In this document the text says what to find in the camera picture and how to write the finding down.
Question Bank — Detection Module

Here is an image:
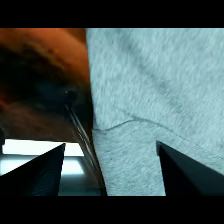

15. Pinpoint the grey garment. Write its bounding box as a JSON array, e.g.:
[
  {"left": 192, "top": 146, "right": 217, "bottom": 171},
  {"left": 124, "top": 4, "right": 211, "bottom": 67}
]
[{"left": 85, "top": 28, "right": 224, "bottom": 197}]

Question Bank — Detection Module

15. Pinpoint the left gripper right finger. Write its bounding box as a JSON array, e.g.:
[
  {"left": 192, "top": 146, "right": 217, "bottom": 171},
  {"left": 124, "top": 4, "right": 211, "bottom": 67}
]
[{"left": 156, "top": 140, "right": 224, "bottom": 197}]

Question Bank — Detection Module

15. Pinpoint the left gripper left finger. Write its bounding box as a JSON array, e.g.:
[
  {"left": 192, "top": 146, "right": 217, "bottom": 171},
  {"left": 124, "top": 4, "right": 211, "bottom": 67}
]
[{"left": 0, "top": 142, "right": 67, "bottom": 197}]

